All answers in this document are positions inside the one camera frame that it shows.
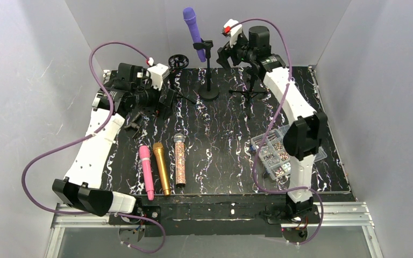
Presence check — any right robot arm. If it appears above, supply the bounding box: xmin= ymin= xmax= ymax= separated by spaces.
xmin=217 ymin=19 xmax=327 ymax=217

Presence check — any purple cable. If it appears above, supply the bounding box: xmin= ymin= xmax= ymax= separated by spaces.
xmin=227 ymin=18 xmax=325 ymax=246
xmin=22 ymin=41 xmax=166 ymax=254

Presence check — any small black adapter piece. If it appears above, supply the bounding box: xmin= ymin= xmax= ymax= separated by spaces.
xmin=124 ymin=112 xmax=144 ymax=135

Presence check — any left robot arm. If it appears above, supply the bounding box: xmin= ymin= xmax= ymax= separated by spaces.
xmin=52 ymin=63 xmax=169 ymax=216

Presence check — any pink microphone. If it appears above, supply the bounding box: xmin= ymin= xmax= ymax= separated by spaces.
xmin=139 ymin=145 xmax=154 ymax=201

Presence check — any black front mounting bar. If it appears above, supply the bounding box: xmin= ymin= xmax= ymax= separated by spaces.
xmin=108 ymin=192 xmax=355 ymax=238

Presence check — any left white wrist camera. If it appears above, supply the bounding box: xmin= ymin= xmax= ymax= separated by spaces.
xmin=147 ymin=63 xmax=169 ymax=91

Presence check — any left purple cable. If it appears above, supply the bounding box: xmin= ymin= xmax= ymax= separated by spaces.
xmin=22 ymin=41 xmax=166 ymax=254

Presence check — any clear plastic screw box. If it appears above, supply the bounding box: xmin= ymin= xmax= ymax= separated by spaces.
xmin=250 ymin=125 xmax=327 ymax=185

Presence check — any tripod stand with clip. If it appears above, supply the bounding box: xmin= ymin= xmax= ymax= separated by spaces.
xmin=228 ymin=66 xmax=268 ymax=120

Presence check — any purple microphone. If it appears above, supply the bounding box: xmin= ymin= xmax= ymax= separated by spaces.
xmin=183 ymin=7 xmax=207 ymax=62

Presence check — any tripod shock mount stand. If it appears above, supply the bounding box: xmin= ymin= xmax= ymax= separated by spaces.
xmin=168 ymin=54 xmax=196 ymax=106

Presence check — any glitter rhinestone microphone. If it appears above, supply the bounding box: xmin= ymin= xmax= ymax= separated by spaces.
xmin=174 ymin=133 xmax=186 ymax=188

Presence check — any gold microphone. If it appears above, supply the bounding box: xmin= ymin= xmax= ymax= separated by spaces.
xmin=152 ymin=142 xmax=171 ymax=196

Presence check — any round base clip stand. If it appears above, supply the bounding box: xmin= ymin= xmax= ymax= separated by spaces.
xmin=193 ymin=39 xmax=219 ymax=101

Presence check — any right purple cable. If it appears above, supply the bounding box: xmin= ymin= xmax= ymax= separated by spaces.
xmin=227 ymin=18 xmax=325 ymax=246

